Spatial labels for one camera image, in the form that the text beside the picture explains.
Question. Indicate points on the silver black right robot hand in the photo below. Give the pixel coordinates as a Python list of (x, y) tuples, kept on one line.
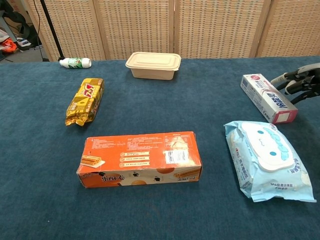
[(306, 80)]

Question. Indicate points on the white toothpaste box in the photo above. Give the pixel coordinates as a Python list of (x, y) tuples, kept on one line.
[(267, 95)]

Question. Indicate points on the beige lidded lunch box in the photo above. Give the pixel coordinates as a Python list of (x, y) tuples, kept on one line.
[(152, 65)]

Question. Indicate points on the orange biscuit box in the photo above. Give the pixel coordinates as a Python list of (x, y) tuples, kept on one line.
[(140, 155)]

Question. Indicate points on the woven rattan screen panel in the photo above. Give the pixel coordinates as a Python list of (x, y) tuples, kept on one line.
[(295, 27), (75, 30), (135, 27), (220, 27)]

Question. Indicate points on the light blue wet wipes pack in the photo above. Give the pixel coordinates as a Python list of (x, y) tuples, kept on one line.
[(270, 160)]

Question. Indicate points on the blue felt table mat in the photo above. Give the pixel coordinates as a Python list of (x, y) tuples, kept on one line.
[(160, 212)]

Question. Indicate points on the gold snack packet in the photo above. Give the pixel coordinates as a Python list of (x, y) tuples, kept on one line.
[(85, 100)]

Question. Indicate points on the small white green bottle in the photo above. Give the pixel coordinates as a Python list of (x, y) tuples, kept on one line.
[(75, 63)]

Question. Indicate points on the black tripod stand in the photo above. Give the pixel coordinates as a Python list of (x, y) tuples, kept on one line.
[(51, 27)]

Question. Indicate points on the orange plastic bag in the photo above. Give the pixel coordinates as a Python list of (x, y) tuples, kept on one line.
[(8, 46)]

